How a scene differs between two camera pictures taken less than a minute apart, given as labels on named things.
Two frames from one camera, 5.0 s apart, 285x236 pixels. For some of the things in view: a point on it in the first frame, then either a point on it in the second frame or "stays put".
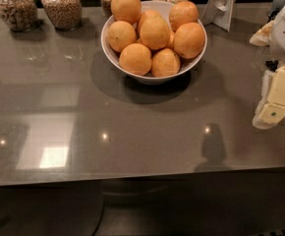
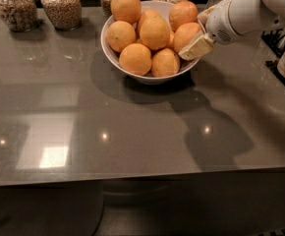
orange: x=189 y=39 stays put
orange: x=126 y=6 stays put
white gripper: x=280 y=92 -> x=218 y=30
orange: x=136 y=59 stays put
